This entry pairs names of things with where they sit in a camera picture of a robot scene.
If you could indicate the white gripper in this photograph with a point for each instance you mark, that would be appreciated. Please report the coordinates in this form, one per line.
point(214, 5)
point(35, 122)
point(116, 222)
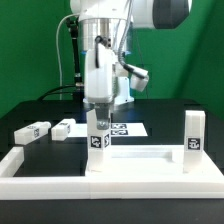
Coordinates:
point(98, 83)

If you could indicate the white desk top tray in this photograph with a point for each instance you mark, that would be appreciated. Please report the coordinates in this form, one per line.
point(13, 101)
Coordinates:
point(147, 160)

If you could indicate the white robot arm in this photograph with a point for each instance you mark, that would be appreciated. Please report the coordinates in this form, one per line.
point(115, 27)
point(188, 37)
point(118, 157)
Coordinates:
point(106, 27)

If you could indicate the sheet with fiducial markers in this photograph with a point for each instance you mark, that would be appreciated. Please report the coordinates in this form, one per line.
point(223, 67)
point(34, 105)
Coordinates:
point(117, 130)

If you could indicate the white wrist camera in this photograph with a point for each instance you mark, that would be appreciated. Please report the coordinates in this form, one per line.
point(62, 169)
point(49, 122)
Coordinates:
point(139, 78)

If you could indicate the black camera stand pole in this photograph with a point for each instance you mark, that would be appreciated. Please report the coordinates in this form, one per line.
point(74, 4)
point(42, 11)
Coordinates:
point(72, 26)

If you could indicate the white U-shaped frame fence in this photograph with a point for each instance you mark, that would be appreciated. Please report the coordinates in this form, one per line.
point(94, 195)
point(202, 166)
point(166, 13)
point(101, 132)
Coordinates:
point(96, 186)

